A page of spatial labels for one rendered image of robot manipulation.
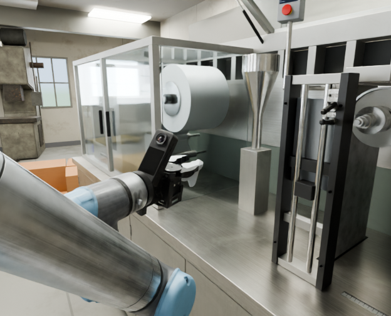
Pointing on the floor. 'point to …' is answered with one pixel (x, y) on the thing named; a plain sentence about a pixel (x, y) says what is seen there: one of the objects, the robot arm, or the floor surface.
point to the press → (15, 94)
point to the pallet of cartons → (56, 173)
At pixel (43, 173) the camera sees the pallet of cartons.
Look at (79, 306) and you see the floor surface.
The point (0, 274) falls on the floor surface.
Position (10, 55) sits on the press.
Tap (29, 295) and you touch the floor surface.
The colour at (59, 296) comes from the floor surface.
